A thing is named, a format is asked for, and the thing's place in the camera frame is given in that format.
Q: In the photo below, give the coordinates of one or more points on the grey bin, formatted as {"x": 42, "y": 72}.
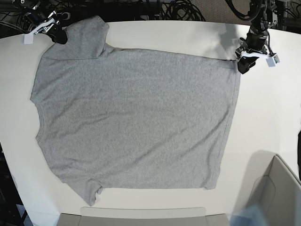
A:
{"x": 270, "y": 194}
{"x": 147, "y": 217}

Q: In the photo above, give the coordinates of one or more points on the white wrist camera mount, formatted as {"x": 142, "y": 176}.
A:
{"x": 44, "y": 28}
{"x": 271, "y": 58}

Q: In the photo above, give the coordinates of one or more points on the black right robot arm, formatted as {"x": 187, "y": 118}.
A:
{"x": 22, "y": 4}

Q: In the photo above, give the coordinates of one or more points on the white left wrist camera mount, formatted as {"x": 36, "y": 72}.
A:
{"x": 271, "y": 58}

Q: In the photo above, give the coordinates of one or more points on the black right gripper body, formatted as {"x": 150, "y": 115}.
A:
{"x": 39, "y": 15}

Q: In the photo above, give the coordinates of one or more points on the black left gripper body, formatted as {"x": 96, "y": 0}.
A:
{"x": 256, "y": 40}

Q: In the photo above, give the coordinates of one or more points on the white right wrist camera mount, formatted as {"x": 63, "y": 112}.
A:
{"x": 44, "y": 28}

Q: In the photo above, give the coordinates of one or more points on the grey T-shirt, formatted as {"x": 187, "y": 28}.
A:
{"x": 131, "y": 118}

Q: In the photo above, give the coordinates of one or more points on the grey bin bottom centre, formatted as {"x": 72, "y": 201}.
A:
{"x": 147, "y": 217}

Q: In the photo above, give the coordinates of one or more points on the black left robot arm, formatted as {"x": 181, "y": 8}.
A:
{"x": 259, "y": 22}

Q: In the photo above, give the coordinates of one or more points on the grey bin bottom right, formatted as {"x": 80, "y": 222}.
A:
{"x": 270, "y": 194}

